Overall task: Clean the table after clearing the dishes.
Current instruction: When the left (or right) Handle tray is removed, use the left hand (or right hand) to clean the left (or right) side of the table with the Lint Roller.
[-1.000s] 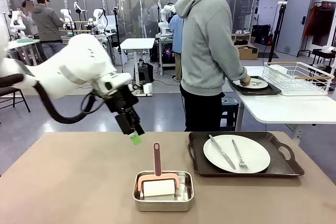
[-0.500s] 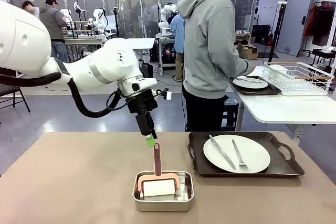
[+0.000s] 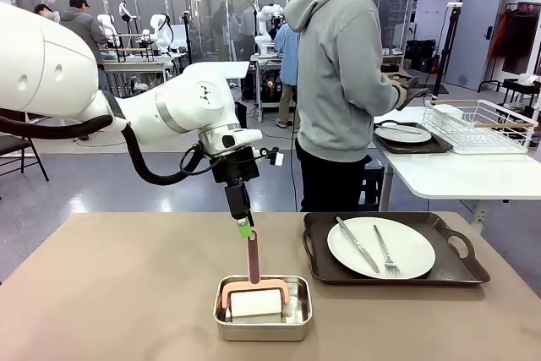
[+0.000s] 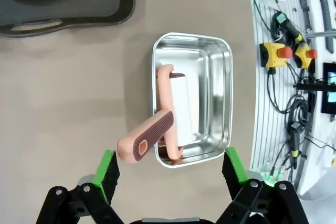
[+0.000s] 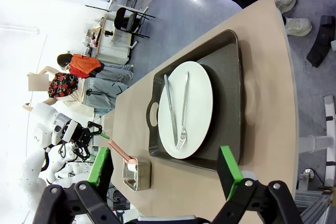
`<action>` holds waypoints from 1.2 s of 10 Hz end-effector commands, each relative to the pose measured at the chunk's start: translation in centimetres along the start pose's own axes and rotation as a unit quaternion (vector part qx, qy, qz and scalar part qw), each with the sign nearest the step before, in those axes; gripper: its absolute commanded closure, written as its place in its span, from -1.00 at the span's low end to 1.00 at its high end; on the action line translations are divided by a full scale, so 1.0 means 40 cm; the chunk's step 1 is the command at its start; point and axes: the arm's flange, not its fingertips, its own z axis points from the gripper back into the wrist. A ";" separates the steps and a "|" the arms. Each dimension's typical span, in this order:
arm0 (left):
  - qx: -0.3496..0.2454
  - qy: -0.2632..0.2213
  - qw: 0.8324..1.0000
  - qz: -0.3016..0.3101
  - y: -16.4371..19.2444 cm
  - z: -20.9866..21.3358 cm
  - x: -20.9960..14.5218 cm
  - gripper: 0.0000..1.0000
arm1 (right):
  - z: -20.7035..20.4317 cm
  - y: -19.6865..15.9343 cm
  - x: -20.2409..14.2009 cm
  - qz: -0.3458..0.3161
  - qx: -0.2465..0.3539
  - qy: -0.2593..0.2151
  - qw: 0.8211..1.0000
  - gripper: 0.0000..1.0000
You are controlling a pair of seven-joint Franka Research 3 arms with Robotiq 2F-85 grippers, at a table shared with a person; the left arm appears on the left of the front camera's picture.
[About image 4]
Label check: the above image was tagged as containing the dark grey serving tray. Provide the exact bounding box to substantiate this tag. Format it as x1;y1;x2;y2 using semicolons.
0;0;137;38

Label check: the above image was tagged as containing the black pendant green label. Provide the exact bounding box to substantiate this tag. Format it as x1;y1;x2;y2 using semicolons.
272;11;304;43

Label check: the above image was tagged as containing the yellow emergency stop box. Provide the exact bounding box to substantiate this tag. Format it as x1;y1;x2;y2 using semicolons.
259;42;293;69
295;42;318;69

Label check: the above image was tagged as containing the black cable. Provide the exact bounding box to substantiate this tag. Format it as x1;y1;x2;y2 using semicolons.
266;67;289;114
285;94;316;130

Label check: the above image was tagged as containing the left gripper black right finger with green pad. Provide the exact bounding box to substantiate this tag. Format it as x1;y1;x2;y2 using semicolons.
214;147;308;224

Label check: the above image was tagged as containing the black pendant yellow band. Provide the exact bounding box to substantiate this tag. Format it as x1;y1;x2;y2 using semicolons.
289;122;303;159

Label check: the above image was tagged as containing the white ribbed mount plate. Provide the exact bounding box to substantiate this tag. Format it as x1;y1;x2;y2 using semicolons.
249;0;323;193

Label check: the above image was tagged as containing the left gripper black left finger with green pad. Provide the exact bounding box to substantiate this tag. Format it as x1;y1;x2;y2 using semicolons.
36;150;125;224

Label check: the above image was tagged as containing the pink lint roller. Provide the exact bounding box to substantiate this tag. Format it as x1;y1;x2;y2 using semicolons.
117;63;197;162

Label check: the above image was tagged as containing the grey corrugated hose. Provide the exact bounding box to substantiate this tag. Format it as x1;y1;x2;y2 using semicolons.
316;0;335;51

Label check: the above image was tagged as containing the stainless steel rectangular container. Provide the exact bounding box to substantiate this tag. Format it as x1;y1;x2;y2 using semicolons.
151;33;234;168

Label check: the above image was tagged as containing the black monitor screen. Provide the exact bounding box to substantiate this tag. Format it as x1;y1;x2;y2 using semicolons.
322;62;336;114

